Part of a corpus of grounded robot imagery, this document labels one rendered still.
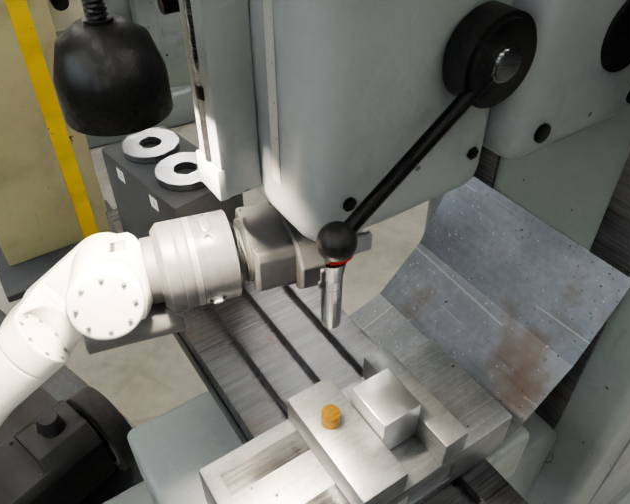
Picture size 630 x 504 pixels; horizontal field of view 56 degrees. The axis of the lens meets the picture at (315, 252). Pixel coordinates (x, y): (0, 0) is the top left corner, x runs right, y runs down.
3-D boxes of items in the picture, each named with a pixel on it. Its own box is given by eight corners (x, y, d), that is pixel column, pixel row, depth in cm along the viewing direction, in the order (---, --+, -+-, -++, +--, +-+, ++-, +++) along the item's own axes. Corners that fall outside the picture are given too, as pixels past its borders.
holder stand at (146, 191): (191, 301, 96) (172, 201, 83) (123, 237, 108) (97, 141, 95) (250, 267, 102) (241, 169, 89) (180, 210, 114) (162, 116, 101)
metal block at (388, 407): (380, 456, 67) (384, 427, 63) (349, 418, 71) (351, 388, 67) (415, 433, 69) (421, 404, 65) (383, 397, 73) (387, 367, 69)
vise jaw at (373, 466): (362, 521, 62) (364, 503, 60) (287, 418, 72) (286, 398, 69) (406, 491, 65) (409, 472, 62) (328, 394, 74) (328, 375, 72)
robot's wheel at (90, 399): (78, 435, 138) (54, 383, 125) (97, 421, 141) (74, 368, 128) (134, 487, 129) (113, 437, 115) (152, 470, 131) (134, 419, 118)
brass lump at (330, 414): (327, 433, 66) (328, 424, 65) (316, 419, 67) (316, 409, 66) (344, 423, 67) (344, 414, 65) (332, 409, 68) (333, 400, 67)
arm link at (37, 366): (106, 217, 60) (5, 307, 60) (106, 244, 52) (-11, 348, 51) (152, 260, 63) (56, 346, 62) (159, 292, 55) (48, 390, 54)
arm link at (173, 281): (177, 207, 61) (60, 230, 58) (191, 238, 51) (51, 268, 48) (198, 306, 65) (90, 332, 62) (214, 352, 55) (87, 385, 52)
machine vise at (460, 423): (267, 614, 62) (261, 573, 55) (204, 498, 71) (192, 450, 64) (502, 446, 77) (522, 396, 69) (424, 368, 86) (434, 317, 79)
